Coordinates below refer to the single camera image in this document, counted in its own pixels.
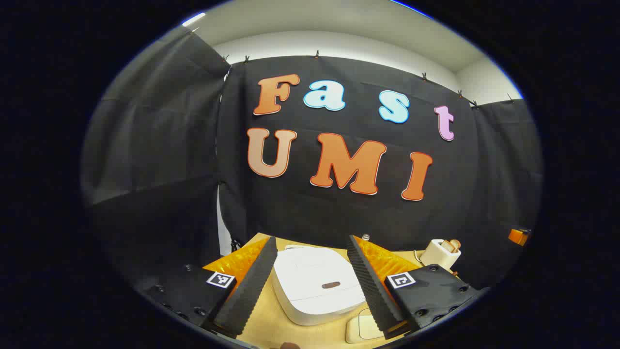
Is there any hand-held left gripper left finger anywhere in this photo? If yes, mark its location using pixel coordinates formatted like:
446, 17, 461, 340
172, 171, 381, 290
137, 237, 278, 339

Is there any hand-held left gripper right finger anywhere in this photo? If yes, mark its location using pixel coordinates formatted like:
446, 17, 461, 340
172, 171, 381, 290
347, 235, 490, 340

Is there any white rice cooker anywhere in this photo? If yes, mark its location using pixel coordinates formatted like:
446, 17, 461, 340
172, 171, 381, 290
271, 245, 369, 326

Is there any cream square rice container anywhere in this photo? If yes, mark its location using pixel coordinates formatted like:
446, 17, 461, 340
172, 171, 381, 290
345, 308, 386, 345

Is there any white toaster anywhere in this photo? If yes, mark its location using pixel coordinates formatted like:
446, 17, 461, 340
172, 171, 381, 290
419, 239, 462, 272

